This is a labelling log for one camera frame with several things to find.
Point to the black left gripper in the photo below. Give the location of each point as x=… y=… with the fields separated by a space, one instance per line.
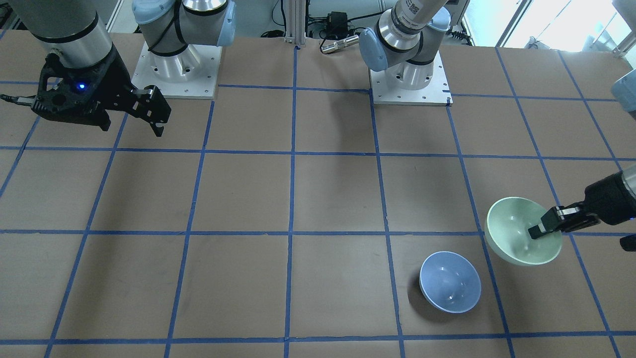
x=607 y=198

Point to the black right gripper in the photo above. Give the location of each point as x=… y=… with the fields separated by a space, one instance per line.
x=113 y=74

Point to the green bowl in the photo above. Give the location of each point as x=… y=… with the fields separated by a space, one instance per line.
x=506 y=231

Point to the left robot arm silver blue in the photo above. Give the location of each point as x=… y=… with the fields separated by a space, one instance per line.
x=402 y=54

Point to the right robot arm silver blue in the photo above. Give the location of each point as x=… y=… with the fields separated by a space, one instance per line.
x=130 y=56

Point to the blue bowl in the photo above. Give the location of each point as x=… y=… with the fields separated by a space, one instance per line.
x=450 y=282

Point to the black power adapter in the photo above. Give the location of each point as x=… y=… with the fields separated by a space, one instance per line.
x=336 y=25

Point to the silver cylinder tool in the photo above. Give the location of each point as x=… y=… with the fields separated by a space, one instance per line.
x=339 y=45

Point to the aluminium frame post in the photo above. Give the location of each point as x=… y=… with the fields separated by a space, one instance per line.
x=295 y=21

